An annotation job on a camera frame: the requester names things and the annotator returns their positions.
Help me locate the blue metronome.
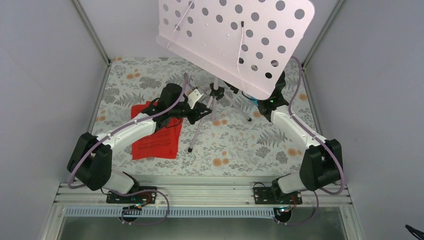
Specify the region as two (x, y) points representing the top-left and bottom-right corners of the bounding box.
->
(246, 96), (258, 106)

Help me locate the red sheet music page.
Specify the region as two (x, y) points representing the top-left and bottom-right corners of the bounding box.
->
(130, 100), (184, 161)
(165, 118), (183, 159)

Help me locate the white tripod music stand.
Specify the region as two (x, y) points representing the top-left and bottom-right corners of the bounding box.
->
(155, 0), (316, 154)

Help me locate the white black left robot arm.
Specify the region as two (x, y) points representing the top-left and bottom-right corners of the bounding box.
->
(67, 83), (212, 203)

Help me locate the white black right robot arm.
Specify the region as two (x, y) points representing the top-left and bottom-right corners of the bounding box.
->
(257, 72), (346, 204)

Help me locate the floral patterned table mat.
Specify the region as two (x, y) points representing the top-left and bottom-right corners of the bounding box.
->
(92, 57), (305, 177)

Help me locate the black object at corner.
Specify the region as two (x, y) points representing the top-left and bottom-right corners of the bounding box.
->
(405, 224), (424, 240)

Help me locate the aluminium front rail frame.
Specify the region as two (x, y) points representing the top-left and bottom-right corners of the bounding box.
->
(41, 176), (363, 240)

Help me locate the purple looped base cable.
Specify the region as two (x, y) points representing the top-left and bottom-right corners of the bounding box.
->
(119, 189), (170, 227)

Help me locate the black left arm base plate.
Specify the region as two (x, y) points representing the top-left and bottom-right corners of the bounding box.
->
(106, 186), (157, 206)

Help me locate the perforated blue-grey cable duct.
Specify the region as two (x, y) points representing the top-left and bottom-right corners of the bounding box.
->
(64, 206), (274, 219)

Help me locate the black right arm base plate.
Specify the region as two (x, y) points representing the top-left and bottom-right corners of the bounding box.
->
(252, 181), (303, 205)

